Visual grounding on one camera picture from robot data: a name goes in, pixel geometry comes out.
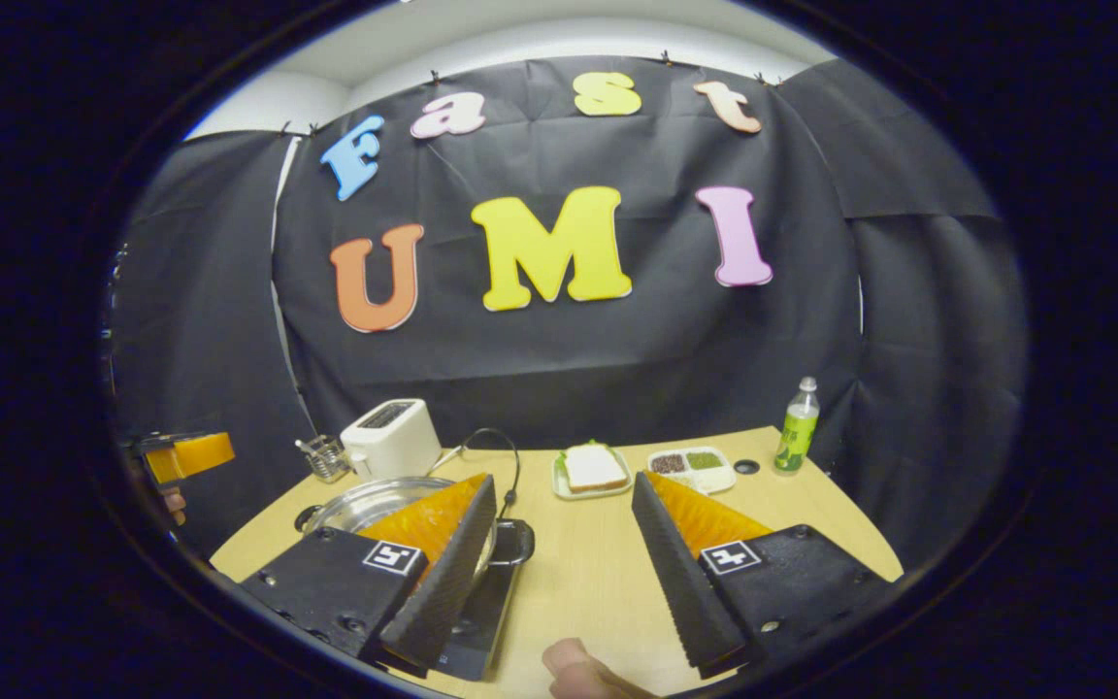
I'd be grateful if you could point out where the metal wire rack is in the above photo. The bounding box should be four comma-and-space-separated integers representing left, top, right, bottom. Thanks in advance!
295, 434, 351, 484

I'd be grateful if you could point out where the green drink bottle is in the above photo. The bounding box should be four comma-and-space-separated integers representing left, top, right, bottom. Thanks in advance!
774, 377, 820, 474

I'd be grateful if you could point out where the white bread sandwich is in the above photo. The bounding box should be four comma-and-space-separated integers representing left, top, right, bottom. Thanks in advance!
562, 442, 630, 493

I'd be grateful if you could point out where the black induction cooktop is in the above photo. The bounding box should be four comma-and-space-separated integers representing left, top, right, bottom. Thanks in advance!
433, 544, 524, 682

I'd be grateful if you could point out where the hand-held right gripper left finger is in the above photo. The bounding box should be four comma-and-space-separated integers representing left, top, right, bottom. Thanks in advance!
239, 473, 500, 678

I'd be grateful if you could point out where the white toaster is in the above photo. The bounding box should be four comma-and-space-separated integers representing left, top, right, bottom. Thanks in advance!
340, 398, 444, 482

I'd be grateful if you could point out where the steel pot with black handle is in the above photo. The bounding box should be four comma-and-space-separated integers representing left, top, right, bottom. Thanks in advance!
294, 476, 536, 583

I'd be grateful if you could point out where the black power cable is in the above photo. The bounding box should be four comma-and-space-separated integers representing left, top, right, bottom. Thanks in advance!
428, 428, 521, 516

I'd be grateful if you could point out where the divided white bean tray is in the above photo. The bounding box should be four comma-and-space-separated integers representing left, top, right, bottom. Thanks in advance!
646, 447, 738, 494

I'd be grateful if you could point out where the white sandwich plate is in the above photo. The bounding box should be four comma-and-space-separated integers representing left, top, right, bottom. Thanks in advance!
552, 447, 635, 501

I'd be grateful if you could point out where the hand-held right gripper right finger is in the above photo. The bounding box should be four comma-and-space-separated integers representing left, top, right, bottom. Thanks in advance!
630, 471, 895, 679

